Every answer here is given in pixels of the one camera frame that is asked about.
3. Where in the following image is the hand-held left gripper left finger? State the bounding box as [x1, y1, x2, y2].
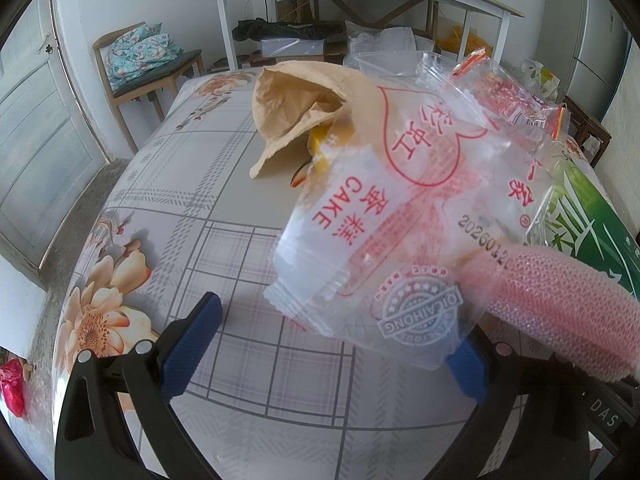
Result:
[54, 291, 224, 480]

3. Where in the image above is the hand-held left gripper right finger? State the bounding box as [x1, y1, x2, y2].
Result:
[432, 327, 596, 480]

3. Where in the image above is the pink mesh sponge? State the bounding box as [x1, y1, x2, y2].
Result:
[457, 245, 640, 386]

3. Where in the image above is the clear pink-printed cake wrapper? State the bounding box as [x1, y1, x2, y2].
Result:
[262, 67, 553, 371]

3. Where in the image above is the green label plastic bottle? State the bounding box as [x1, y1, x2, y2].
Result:
[530, 157, 640, 301]

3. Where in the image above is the clear red-printed snack bag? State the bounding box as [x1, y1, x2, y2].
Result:
[420, 47, 571, 141]

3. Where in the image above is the floral tablecloth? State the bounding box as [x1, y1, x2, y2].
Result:
[52, 67, 621, 480]

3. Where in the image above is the red plastic bag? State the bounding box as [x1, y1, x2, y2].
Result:
[0, 357, 28, 418]

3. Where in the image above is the yellow packet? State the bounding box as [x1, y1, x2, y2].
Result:
[290, 125, 351, 188]

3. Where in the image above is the white panel door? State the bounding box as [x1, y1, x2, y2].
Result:
[0, 0, 108, 271]

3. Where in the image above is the brown paper bag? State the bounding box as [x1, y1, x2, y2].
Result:
[249, 60, 396, 181]

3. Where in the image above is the dark wooden stool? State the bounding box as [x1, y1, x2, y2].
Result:
[562, 95, 613, 168]

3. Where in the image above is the wooden chair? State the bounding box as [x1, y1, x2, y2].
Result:
[92, 22, 206, 153]

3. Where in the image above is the clear bag with green pack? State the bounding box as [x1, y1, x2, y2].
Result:
[520, 57, 561, 103]

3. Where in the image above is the clear plastic tub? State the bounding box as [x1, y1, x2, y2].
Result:
[356, 50, 441, 78]

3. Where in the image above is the white-legged desk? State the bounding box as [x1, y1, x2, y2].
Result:
[201, 0, 526, 71]

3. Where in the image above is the black plastic bag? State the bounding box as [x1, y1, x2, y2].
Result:
[232, 17, 346, 43]

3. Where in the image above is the yellow bag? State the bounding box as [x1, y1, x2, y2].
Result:
[437, 25, 488, 56]

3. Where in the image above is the white plastic bag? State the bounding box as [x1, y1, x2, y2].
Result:
[345, 22, 416, 56]

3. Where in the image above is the small cardboard box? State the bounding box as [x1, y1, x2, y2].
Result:
[275, 0, 313, 23]

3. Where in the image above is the white refrigerator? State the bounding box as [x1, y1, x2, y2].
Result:
[542, 0, 631, 126]

